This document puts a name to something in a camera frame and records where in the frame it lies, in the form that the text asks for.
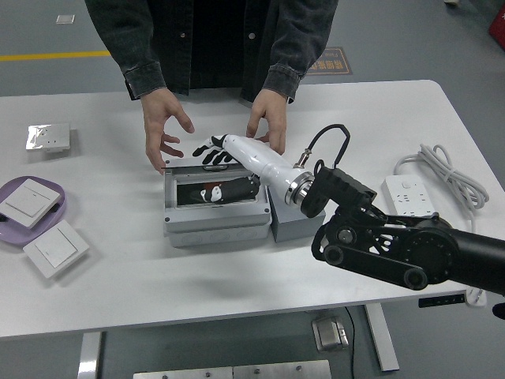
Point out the person's left hand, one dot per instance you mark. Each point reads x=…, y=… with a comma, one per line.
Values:
x=274, y=112

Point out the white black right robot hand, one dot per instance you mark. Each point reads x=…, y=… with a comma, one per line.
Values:
x=256, y=158

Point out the person's right hand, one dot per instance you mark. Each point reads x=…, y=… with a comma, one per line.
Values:
x=155, y=114

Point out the grey electrical box clear lid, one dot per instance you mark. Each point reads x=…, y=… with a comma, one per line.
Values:
x=213, y=221

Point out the person's right forearm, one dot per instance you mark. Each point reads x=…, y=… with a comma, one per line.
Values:
x=142, y=71

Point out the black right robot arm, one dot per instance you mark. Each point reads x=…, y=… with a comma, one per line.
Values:
x=434, y=245

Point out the person's left forearm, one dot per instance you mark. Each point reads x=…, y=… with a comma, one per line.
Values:
x=292, y=67

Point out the grey cube with round recess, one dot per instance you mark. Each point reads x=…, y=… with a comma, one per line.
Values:
x=292, y=227

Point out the metal floor socket box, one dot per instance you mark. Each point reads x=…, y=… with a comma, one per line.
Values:
x=329, y=333

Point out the person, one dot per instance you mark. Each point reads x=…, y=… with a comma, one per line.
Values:
x=217, y=39

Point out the white socket in plastic wrap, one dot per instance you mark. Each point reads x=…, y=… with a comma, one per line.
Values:
x=49, y=138

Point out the small metal floor plate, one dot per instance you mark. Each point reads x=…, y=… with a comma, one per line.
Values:
x=65, y=19

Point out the white power strip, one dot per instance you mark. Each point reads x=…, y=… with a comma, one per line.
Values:
x=406, y=193

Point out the purple tray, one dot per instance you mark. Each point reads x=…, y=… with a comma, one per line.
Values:
x=12, y=237

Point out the white table leg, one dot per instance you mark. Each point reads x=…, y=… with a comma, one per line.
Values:
x=382, y=339
x=88, y=355

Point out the black table control panel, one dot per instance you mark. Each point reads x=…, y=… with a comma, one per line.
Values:
x=442, y=301

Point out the red object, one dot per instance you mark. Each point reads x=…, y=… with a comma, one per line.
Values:
x=499, y=27

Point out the white wall switch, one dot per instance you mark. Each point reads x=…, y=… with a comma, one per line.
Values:
x=55, y=248
x=27, y=201

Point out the metal base plate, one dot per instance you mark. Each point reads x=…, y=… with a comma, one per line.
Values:
x=233, y=371

